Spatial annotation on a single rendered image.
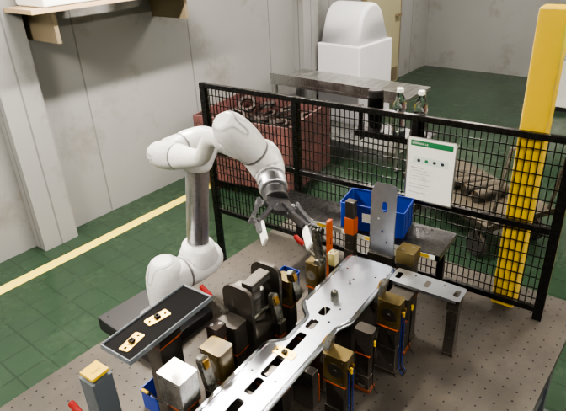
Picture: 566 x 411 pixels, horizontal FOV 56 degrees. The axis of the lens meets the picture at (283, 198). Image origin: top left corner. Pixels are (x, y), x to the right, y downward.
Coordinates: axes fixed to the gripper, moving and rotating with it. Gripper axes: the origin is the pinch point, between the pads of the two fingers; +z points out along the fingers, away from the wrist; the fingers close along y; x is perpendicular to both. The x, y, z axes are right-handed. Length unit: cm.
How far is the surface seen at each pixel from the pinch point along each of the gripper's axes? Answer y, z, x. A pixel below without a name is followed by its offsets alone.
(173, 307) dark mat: 19, -12, -51
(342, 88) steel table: -191, -347, -135
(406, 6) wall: -404, -661, -136
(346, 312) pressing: -44, -9, -45
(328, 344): -26.5, 10.2, -35.5
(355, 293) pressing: -52, -19, -46
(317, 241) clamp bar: -38, -39, -40
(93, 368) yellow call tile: 44, 10, -53
